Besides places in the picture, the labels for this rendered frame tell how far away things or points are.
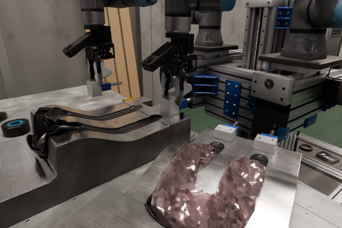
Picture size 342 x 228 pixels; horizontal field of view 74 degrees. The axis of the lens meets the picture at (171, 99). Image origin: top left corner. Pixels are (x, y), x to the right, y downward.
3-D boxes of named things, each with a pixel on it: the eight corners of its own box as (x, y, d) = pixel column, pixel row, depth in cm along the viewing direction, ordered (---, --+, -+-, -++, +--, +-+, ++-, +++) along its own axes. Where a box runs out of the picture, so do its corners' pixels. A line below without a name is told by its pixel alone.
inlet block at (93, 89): (119, 87, 94) (118, 75, 92) (124, 90, 90) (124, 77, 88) (87, 93, 86) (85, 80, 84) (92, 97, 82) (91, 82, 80)
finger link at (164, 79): (177, 97, 77) (182, 73, 72) (164, 101, 73) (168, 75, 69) (172, 93, 79) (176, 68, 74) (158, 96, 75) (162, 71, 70)
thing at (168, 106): (189, 103, 81) (190, 88, 79) (199, 107, 77) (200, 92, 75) (160, 112, 73) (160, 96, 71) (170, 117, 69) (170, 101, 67)
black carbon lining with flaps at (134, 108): (138, 109, 80) (137, 83, 77) (167, 124, 68) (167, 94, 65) (24, 141, 59) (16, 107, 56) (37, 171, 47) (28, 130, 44)
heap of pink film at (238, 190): (199, 146, 59) (200, 118, 56) (272, 170, 49) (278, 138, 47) (130, 215, 38) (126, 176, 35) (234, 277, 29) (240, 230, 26)
